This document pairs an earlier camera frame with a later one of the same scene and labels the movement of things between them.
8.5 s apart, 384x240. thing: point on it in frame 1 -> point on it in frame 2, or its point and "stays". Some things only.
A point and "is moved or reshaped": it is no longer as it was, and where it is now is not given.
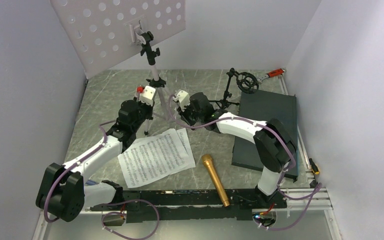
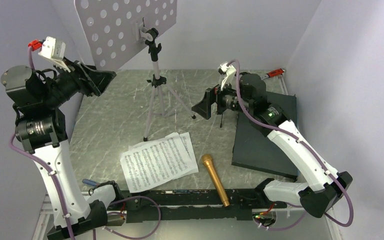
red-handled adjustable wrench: [275, 73] stays
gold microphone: [207, 159] stays
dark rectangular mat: [263, 106] stays
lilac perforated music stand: [96, 28] is moved or reshaped
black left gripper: [148, 107] -> [88, 80]
